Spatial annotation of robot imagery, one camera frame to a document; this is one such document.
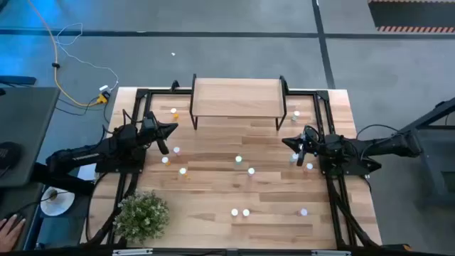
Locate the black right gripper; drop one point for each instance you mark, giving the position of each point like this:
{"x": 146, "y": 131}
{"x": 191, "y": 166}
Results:
{"x": 301, "y": 160}

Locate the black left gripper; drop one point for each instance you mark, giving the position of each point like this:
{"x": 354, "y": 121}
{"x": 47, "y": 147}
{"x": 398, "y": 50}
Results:
{"x": 162, "y": 147}

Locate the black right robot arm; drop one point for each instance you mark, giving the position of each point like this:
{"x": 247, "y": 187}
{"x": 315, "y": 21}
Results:
{"x": 387, "y": 145}

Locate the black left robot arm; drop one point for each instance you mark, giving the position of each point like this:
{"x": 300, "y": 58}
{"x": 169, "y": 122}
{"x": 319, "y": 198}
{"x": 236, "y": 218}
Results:
{"x": 89, "y": 156}

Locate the yellow plug adapter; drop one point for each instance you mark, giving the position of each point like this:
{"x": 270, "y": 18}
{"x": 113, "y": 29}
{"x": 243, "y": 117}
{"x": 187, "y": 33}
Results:
{"x": 103, "y": 99}

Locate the white charger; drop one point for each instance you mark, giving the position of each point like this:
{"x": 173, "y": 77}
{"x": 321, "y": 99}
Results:
{"x": 104, "y": 87}

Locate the green plant in black pot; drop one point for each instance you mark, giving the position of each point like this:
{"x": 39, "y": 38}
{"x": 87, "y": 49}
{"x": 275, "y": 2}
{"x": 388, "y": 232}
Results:
{"x": 142, "y": 217}

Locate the black diagonal beam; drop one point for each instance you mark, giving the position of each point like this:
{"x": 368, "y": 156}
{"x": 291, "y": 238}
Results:
{"x": 64, "y": 180}

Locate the white round plate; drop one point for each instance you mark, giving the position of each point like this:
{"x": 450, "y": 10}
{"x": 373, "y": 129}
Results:
{"x": 62, "y": 208}

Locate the small brown cup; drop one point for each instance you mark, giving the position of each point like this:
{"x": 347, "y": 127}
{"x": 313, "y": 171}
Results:
{"x": 52, "y": 195}

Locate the dark grey desk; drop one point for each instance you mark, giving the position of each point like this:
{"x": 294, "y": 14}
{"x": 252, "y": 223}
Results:
{"x": 28, "y": 124}

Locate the dark grey metal cart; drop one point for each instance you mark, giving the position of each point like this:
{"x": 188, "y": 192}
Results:
{"x": 433, "y": 149}

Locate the black flat bar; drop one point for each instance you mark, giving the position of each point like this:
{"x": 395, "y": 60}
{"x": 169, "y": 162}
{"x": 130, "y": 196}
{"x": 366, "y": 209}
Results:
{"x": 17, "y": 80}

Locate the black hazard-striped floor mat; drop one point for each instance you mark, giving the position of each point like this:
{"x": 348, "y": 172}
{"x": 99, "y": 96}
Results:
{"x": 409, "y": 14}

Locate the person's hand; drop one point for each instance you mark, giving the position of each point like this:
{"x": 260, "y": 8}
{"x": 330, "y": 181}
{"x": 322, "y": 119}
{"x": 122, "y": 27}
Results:
{"x": 10, "y": 233}

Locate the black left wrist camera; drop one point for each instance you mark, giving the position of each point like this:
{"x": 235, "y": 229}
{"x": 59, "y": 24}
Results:
{"x": 149, "y": 125}

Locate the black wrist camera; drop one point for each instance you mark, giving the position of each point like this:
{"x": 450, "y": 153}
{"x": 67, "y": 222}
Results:
{"x": 313, "y": 137}
{"x": 149, "y": 125}

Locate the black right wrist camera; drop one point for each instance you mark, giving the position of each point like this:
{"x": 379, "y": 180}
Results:
{"x": 313, "y": 137}

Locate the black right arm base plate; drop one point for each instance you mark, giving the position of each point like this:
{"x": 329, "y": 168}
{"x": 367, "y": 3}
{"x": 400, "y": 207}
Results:
{"x": 359, "y": 170}

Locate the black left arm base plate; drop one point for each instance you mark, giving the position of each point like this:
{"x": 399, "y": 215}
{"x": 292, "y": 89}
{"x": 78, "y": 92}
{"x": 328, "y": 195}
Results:
{"x": 106, "y": 169}

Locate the wooden shelf black metal frame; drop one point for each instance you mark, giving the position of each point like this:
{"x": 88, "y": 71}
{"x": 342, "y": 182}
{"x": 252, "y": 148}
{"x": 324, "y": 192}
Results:
{"x": 238, "y": 97}

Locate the silver metal bracket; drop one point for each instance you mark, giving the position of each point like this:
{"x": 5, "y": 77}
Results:
{"x": 133, "y": 252}
{"x": 330, "y": 253}

